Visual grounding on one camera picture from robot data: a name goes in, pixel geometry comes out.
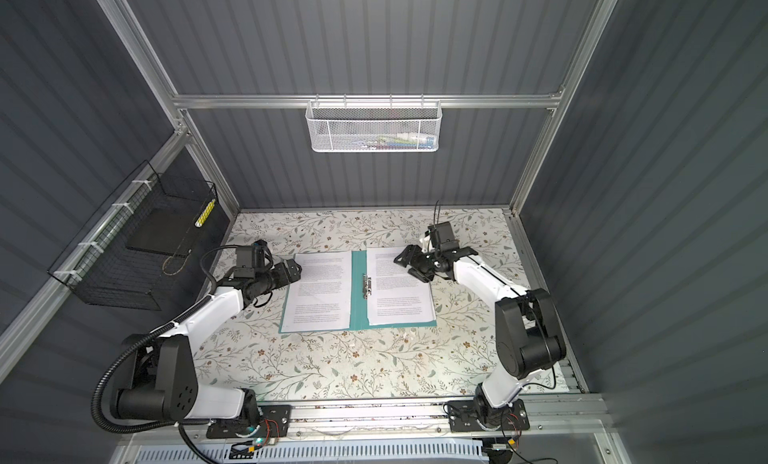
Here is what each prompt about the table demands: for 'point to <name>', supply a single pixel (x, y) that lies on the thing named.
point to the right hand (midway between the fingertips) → (404, 266)
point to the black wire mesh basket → (98, 266)
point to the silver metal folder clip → (366, 286)
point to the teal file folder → (359, 314)
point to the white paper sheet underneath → (397, 296)
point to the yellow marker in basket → (205, 213)
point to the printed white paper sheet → (320, 298)
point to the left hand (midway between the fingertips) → (287, 272)
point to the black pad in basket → (163, 230)
